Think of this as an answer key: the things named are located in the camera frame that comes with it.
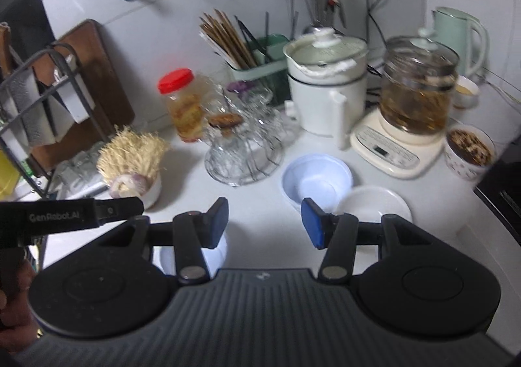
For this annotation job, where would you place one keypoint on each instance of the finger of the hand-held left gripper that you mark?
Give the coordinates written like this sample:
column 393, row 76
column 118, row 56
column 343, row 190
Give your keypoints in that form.
column 120, row 208

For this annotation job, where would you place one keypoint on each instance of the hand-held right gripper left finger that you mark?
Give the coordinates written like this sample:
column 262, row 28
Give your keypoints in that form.
column 216, row 224

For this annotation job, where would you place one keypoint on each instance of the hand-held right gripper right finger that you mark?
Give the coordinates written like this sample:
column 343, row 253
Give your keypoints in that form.
column 313, row 224

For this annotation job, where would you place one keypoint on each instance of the light blue bowl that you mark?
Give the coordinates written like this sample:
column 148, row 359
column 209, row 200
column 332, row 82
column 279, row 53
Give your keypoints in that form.
column 215, row 255
column 317, row 178

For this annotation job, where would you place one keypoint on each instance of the small white bowl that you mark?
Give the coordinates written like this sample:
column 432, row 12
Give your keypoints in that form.
column 374, row 202

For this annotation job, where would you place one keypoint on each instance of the person's left hand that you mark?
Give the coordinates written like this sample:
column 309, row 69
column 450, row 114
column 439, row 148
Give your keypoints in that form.
column 16, row 322

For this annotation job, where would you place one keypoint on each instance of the garlic bulb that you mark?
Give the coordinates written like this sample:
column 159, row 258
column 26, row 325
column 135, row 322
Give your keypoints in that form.
column 128, row 183

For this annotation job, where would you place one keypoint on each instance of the yellow detergent pump bottle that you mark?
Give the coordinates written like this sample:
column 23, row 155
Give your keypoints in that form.
column 8, row 174

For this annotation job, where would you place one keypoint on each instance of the steel cleaver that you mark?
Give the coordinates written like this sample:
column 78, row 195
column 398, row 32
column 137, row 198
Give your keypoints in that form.
column 30, row 115

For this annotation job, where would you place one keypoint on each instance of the red lid clear jar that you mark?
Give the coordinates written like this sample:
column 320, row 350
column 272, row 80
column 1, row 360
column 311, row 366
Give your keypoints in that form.
column 185, row 106

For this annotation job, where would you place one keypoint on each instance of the brown wooden cutting board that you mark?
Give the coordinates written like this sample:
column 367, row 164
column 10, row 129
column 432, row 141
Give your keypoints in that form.
column 106, row 78

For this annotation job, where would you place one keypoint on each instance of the white electric cooking pot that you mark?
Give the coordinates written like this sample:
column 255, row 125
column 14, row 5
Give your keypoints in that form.
column 321, row 90

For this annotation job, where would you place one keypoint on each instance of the glass kettle on cream base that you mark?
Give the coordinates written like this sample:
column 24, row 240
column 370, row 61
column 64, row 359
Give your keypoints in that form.
column 411, row 106

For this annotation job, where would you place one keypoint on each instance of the black knife rack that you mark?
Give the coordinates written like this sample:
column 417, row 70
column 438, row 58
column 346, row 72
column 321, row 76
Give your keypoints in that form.
column 69, row 62

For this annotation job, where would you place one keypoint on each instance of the green chopstick holder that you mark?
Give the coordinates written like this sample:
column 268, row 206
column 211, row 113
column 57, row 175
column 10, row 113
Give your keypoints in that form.
column 268, row 70

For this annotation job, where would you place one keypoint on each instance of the patterned cup of grains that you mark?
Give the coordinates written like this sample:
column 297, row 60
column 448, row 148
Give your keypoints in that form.
column 468, row 153

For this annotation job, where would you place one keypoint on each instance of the bundle of wooden chopsticks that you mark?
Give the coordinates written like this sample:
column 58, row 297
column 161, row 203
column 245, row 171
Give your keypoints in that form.
column 228, row 41

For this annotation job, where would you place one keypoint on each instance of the black stove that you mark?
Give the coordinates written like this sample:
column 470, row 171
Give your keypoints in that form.
column 502, row 188

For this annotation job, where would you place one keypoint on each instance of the small cup of tea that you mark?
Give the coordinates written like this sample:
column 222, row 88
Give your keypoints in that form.
column 466, row 92

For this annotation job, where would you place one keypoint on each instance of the mint green electric kettle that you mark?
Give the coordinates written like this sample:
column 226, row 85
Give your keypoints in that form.
column 456, row 37

